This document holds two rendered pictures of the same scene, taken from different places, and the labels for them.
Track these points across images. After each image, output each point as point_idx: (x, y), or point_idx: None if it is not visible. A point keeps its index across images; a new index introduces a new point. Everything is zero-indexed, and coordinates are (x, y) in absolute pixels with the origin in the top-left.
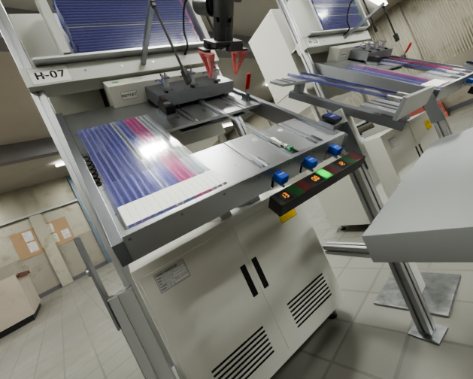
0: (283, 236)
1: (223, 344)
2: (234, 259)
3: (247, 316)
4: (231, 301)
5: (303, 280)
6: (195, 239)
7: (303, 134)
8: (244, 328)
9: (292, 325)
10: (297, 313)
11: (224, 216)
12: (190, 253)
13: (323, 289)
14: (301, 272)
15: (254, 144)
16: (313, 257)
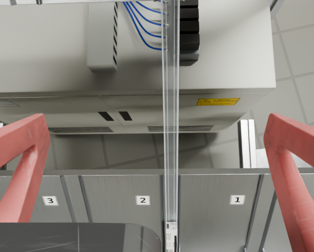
0: (185, 110)
1: (59, 125)
2: (92, 108)
3: (93, 123)
4: (75, 118)
5: (182, 124)
6: (28, 93)
7: (258, 236)
8: (85, 125)
9: (143, 130)
10: (155, 129)
11: (99, 71)
12: (20, 98)
13: (203, 128)
14: (185, 122)
15: (126, 213)
16: (214, 121)
